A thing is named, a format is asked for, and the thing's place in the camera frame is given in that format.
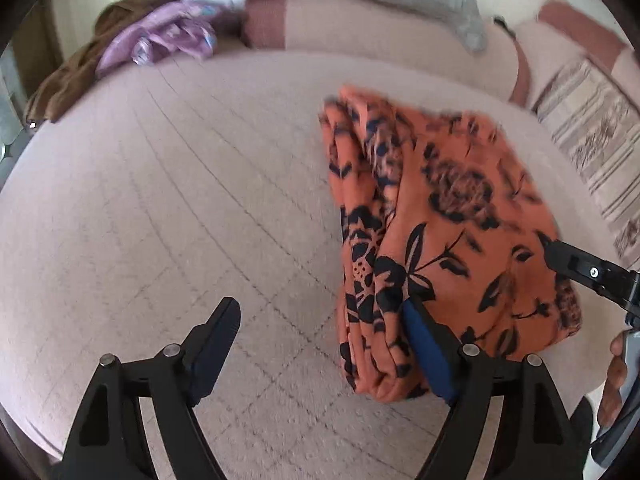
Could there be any orange black floral garment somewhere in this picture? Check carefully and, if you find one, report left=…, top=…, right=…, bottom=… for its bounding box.
left=319, top=86, right=582, bottom=403

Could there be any pink corner cushion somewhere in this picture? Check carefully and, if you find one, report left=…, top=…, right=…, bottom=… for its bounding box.
left=515, top=0, right=639, bottom=110

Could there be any purple floral garment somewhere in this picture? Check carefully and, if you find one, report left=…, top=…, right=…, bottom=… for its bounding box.
left=96, top=0, right=228, bottom=79

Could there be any striped floral pillow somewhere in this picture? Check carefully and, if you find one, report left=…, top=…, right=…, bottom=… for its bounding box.
left=534, top=57, right=640, bottom=262

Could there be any pink quilted mattress cover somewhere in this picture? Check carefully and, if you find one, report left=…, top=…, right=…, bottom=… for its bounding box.
left=1, top=49, right=617, bottom=479

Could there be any brown clothing pile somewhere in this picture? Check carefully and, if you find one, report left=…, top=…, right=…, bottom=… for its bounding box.
left=24, top=0, right=177, bottom=126

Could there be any small black object on bolster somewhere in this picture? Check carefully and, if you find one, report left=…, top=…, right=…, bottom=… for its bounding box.
left=492, top=15, right=516, bottom=39

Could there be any pink bolster cushion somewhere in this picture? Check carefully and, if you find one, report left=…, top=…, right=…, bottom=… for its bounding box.
left=243, top=0, right=530, bottom=106

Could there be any person's right hand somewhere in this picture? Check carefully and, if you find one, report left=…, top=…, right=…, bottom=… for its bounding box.
left=598, top=332, right=627, bottom=428

